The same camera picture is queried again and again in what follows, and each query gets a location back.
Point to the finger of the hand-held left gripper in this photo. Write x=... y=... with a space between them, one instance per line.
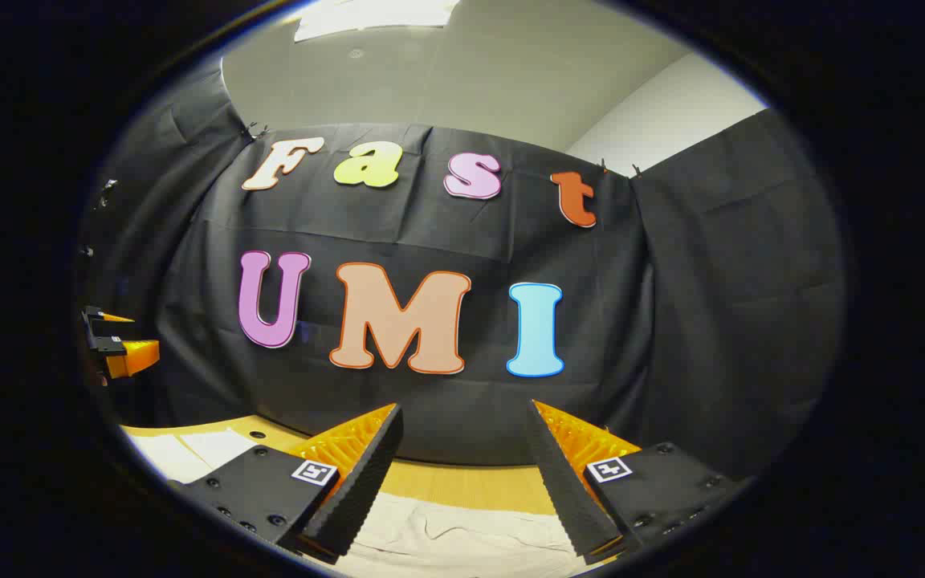
x=101 y=315
x=133 y=355

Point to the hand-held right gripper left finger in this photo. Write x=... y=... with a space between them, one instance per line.
x=358 y=490

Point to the white jeans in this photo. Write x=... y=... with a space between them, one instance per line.
x=462 y=534

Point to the black backdrop cloth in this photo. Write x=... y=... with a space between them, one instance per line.
x=446 y=401

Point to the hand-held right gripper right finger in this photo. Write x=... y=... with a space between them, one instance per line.
x=567 y=498

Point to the ceiling light panel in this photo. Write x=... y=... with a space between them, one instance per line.
x=374 y=16

